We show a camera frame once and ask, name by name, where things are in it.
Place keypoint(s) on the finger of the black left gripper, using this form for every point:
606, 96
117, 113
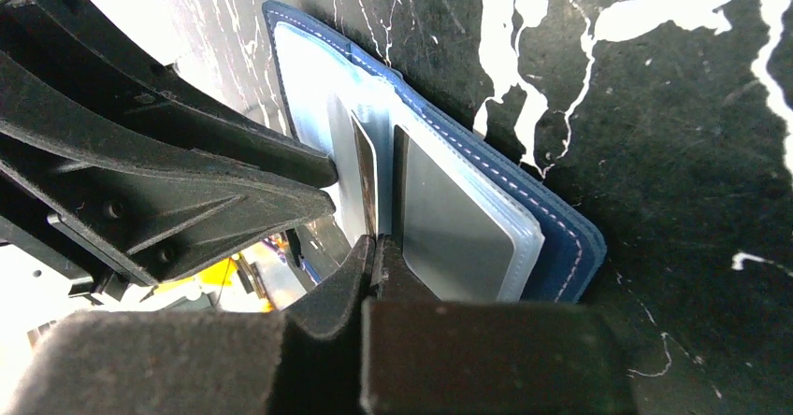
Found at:
151, 211
76, 49

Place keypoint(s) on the blue card holder wallet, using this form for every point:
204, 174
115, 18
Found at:
324, 77

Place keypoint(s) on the grey card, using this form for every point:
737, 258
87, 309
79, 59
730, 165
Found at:
453, 246

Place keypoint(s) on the dark card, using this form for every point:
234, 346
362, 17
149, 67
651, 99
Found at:
366, 156

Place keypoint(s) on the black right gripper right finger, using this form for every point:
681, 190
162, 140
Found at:
421, 355

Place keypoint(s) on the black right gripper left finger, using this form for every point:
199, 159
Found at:
304, 359

